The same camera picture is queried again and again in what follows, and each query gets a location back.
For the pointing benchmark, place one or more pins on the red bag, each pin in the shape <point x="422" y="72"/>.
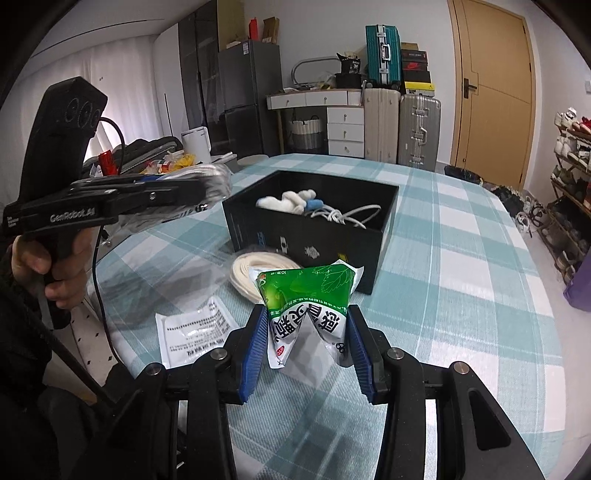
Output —
<point x="254" y="30"/>

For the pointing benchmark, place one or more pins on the large flat cardboard box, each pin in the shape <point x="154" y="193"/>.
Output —
<point x="230" y="23"/>

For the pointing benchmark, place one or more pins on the white desk with drawers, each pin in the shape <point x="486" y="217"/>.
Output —
<point x="344" y="134"/>

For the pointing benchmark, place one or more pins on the pile of floor shoes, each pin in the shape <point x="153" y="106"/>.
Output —
<point x="512" y="203"/>

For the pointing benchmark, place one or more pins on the red and black shoe box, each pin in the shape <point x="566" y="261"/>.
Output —
<point x="415" y="65"/>

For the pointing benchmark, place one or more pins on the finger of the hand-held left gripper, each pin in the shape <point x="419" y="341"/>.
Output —
<point x="157" y="198"/>

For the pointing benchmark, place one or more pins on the green and white packet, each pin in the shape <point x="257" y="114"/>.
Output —
<point x="300" y="295"/>

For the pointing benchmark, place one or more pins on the black paper bag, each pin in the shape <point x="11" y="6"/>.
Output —
<point x="348" y="69"/>

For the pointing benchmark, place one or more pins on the tan shoe box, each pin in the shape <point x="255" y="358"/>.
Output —
<point x="410" y="46"/>

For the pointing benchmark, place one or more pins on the black cardboard box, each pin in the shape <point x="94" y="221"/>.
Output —
<point x="318" y="244"/>

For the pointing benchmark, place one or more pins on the teal checkered tablecloth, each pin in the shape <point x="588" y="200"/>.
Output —
<point x="461" y="300"/>

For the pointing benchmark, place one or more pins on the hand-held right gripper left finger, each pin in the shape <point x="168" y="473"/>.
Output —
<point x="254" y="355"/>

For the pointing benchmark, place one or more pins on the person's left forearm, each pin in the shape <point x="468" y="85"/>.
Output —
<point x="18" y="332"/>

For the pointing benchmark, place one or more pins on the oval silver frame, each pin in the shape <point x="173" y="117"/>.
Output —
<point x="314" y="60"/>

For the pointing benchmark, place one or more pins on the rows of shoes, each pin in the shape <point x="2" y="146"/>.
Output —
<point x="572" y="152"/>

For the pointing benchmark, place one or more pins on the white curtain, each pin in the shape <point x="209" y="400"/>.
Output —
<point x="129" y="92"/>

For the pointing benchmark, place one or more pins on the round beige stool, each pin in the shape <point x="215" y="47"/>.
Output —
<point x="253" y="159"/>

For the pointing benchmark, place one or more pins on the white and blue plush toy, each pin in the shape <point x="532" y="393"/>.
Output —
<point x="277" y="201"/>

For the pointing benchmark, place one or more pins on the wooden shoe rack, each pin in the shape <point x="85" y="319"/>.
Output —
<point x="561" y="194"/>

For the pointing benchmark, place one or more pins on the silver suitcase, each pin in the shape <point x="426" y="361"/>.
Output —
<point x="418" y="131"/>

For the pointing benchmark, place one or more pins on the tan wooden door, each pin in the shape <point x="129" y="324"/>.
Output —
<point x="494" y="92"/>

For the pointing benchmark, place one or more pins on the white printed sachet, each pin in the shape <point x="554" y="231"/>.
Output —
<point x="194" y="332"/>

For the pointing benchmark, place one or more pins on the thin black shoe box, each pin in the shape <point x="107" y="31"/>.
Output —
<point x="413" y="55"/>

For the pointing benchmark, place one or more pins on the person's left hand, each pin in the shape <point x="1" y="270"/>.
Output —
<point x="69" y="277"/>

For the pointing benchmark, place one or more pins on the purple bag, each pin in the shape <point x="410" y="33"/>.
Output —
<point x="579" y="293"/>

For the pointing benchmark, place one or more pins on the beige suitcase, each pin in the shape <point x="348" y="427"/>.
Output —
<point x="381" y="124"/>

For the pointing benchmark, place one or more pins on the tall dark cabinet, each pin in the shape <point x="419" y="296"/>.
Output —
<point x="198" y="69"/>

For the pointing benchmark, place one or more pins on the teal suitcase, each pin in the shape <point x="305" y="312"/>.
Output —
<point x="382" y="55"/>

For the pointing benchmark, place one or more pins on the small brown cardboard box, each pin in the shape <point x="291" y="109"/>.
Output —
<point x="271" y="30"/>

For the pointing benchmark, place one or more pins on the white air purifier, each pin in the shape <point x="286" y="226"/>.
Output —
<point x="196" y="141"/>

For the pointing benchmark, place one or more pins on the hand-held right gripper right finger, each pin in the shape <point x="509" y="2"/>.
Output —
<point x="362" y="357"/>

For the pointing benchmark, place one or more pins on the woven laundry basket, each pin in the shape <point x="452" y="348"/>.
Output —
<point x="304" y="134"/>

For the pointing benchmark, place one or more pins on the thick black shoe box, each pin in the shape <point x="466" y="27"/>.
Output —
<point x="417" y="77"/>

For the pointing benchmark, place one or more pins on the yellow flowers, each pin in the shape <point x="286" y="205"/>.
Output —
<point x="183" y="160"/>

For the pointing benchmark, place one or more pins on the grey refrigerator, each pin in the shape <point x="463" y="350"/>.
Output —
<point x="249" y="92"/>

